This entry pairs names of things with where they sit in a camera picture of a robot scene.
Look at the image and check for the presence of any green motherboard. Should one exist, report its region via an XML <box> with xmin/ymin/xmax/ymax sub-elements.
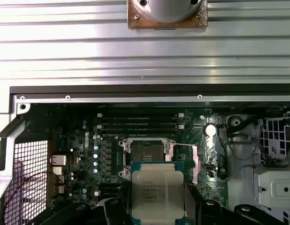
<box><xmin>47</xmin><ymin>105</ymin><xmax>229</xmax><ymax>211</ymax></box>

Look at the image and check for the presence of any silver drive cage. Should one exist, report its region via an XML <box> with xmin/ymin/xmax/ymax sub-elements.
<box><xmin>252</xmin><ymin>116</ymin><xmax>290</xmax><ymax>225</ymax></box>

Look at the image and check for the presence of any sleeved fan wire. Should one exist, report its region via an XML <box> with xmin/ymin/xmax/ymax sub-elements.
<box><xmin>216</xmin><ymin>124</ymin><xmax>262</xmax><ymax>162</ymax></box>

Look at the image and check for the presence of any thin red wire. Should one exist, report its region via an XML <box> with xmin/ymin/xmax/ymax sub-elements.
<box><xmin>4</xmin><ymin>171</ymin><xmax>60</xmax><ymax>211</ymax></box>

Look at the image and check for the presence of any silver topped CPU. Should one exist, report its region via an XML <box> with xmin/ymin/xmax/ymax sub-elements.
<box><xmin>130</xmin><ymin>161</ymin><xmax>187</xmax><ymax>221</ymax></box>

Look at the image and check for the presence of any square brown base plate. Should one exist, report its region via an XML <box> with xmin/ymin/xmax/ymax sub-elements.
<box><xmin>127</xmin><ymin>0</ymin><xmax>208</xmax><ymax>30</ymax></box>

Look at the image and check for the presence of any metal rear port block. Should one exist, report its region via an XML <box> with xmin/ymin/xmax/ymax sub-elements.
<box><xmin>50</xmin><ymin>154</ymin><xmax>67</xmax><ymax>195</ymax></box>

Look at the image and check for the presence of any RAM slot with black clips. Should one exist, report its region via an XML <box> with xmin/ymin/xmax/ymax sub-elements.
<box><xmin>101</xmin><ymin>118</ymin><xmax>181</xmax><ymax>124</ymax></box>
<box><xmin>101</xmin><ymin>129</ymin><xmax>181</xmax><ymax>136</ymax></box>

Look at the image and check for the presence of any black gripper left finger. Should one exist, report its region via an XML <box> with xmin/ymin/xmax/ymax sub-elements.
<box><xmin>33</xmin><ymin>198</ymin><xmax>132</xmax><ymax>225</ymax></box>

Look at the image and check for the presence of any black PC case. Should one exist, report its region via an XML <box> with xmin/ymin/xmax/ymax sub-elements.
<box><xmin>0</xmin><ymin>85</ymin><xmax>290</xmax><ymax>225</ymax></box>

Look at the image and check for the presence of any RAM slot with white clips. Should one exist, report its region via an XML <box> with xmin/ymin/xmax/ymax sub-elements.
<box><xmin>97</xmin><ymin>112</ymin><xmax>185</xmax><ymax>119</ymax></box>
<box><xmin>97</xmin><ymin>124</ymin><xmax>185</xmax><ymax>130</ymax></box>

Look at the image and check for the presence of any silver coin battery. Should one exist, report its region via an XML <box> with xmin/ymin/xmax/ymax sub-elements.
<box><xmin>205</xmin><ymin>123</ymin><xmax>217</xmax><ymax>136</ymax></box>

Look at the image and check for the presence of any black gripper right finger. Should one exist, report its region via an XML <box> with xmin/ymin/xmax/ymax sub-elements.
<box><xmin>185</xmin><ymin>182</ymin><xmax>286</xmax><ymax>225</ymax></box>

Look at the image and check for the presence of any CPU socket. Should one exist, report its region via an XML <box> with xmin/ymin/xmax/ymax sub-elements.
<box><xmin>118</xmin><ymin>137</ymin><xmax>176</xmax><ymax>181</ymax></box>

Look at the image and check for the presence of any metal socket cover frame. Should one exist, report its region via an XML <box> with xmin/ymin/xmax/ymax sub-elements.
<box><xmin>167</xmin><ymin>140</ymin><xmax>202</xmax><ymax>186</ymax></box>

